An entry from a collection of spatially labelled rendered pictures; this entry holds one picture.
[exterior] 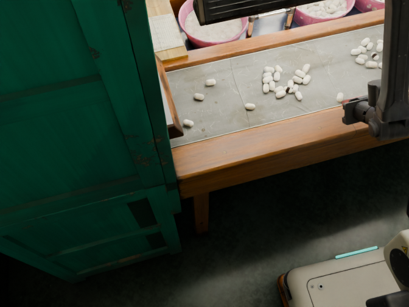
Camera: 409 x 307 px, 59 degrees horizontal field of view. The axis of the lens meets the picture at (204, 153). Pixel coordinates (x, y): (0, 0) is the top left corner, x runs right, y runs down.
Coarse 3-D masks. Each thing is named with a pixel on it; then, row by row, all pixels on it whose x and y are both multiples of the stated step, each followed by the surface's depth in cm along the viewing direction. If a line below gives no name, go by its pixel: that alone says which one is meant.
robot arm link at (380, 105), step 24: (408, 0) 70; (384, 24) 77; (408, 24) 73; (384, 48) 79; (408, 48) 75; (384, 72) 81; (408, 72) 78; (384, 96) 83; (384, 120) 85; (408, 120) 84
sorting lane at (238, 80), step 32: (352, 32) 136; (224, 64) 129; (256, 64) 129; (288, 64) 129; (320, 64) 129; (352, 64) 129; (192, 96) 123; (224, 96) 123; (256, 96) 123; (288, 96) 123; (320, 96) 123; (352, 96) 123; (192, 128) 117; (224, 128) 117
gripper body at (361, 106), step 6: (348, 102) 102; (354, 102) 101; (360, 102) 101; (366, 102) 100; (348, 108) 102; (354, 108) 102; (360, 108) 99; (366, 108) 97; (348, 114) 102; (354, 114) 102; (360, 114) 99; (348, 120) 103; (354, 120) 103; (360, 120) 100
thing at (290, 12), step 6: (270, 12) 126; (276, 12) 126; (282, 12) 127; (288, 12) 128; (294, 12) 129; (252, 18) 125; (258, 18) 126; (288, 18) 130; (252, 24) 127; (288, 24) 133; (246, 30) 131; (252, 30) 130; (246, 36) 133
